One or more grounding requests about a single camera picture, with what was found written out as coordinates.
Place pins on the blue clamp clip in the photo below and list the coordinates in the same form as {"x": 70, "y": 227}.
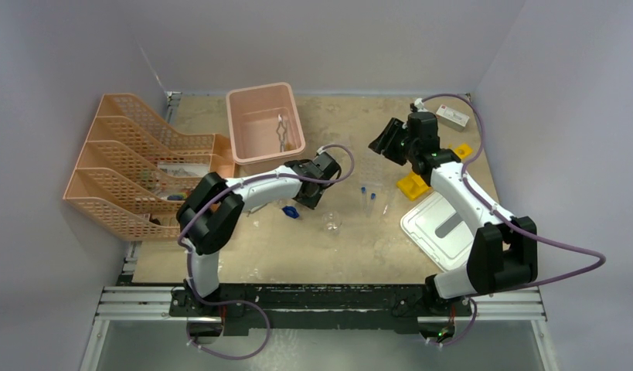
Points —
{"x": 291, "y": 212}

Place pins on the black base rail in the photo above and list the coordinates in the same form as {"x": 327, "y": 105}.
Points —
{"x": 238, "y": 308}

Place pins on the small glass beaker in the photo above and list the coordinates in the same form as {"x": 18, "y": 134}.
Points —
{"x": 332, "y": 222}

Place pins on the pink plastic bin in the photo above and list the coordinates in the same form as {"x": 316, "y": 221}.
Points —
{"x": 252, "y": 118}

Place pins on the small white red box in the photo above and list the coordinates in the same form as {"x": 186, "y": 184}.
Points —
{"x": 452, "y": 118}

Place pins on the metal crucible tongs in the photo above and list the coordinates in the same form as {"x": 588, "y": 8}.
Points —
{"x": 280, "y": 118}

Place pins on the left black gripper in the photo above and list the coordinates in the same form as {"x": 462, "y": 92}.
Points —
{"x": 311, "y": 202}

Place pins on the white plastic tray lid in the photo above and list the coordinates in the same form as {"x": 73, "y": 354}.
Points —
{"x": 444, "y": 225}

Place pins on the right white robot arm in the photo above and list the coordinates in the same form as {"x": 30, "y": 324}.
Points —
{"x": 503, "y": 254}

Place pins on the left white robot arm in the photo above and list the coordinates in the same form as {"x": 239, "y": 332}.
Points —
{"x": 209, "y": 216}

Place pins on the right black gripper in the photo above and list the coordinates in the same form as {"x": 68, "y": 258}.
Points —
{"x": 386, "y": 144}

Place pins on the orange compartment organizer tray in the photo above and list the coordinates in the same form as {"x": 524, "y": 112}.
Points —
{"x": 222, "y": 157}

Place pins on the orange mesh file rack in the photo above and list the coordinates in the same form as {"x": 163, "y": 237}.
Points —
{"x": 131, "y": 174}

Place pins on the yellow test tube rack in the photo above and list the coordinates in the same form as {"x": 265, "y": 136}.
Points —
{"x": 413, "y": 186}

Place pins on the clear plastic tube rack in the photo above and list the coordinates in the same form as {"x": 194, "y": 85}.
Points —
{"x": 369, "y": 169}

